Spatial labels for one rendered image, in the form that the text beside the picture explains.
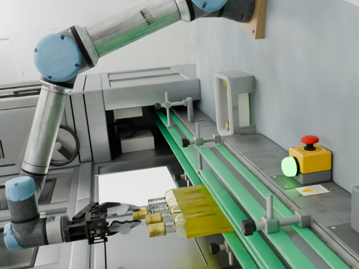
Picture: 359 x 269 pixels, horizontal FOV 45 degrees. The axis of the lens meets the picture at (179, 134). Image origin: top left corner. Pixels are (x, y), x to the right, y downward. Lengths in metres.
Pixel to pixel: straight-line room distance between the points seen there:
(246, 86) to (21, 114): 1.21
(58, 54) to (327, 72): 0.63
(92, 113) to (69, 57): 1.10
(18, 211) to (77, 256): 0.26
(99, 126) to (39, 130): 0.93
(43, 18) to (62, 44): 3.82
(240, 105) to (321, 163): 0.50
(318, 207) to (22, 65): 4.34
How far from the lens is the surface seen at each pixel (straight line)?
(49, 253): 1.52
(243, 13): 1.33
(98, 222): 1.21
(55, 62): 1.11
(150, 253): 1.33
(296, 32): 1.13
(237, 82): 1.42
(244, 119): 1.45
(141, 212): 1.27
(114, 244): 1.40
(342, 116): 0.96
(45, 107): 1.29
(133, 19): 1.14
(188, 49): 5.01
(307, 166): 1.00
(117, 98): 2.18
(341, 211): 0.90
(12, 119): 2.25
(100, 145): 2.23
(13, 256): 1.56
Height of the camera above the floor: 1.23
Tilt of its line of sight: 9 degrees down
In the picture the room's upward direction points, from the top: 97 degrees counter-clockwise
